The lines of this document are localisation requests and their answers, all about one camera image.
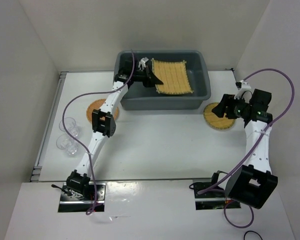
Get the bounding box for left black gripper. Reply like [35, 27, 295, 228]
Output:
[132, 65, 164, 88]

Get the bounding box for yellow round woven coaster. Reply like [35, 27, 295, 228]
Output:
[203, 102, 236, 131]

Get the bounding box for square bamboo mat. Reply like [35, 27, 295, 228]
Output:
[151, 58, 194, 95]

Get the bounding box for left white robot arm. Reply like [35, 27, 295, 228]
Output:
[66, 57, 163, 200]

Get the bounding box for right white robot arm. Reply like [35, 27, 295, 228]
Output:
[209, 89, 278, 209]

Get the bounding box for grey plastic bin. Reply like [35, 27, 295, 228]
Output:
[114, 50, 211, 111]

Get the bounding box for orange round woven coaster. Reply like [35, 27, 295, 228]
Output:
[85, 98, 120, 126]

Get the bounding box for clear plastic cup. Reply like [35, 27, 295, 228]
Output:
[56, 133, 79, 156]
[59, 117, 80, 138]

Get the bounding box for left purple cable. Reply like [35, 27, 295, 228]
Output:
[61, 49, 136, 216]

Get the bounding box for purple cable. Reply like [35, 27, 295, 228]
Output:
[197, 67, 296, 229]
[61, 49, 136, 216]

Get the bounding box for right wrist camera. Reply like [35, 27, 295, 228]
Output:
[234, 80, 251, 100]

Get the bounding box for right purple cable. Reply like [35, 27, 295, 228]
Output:
[197, 67, 296, 229]

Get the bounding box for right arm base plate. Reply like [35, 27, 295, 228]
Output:
[189, 178, 231, 211]

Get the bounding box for black cable loop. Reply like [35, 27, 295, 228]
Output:
[243, 230, 263, 240]

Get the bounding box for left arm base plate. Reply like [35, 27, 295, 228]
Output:
[58, 182, 107, 213]

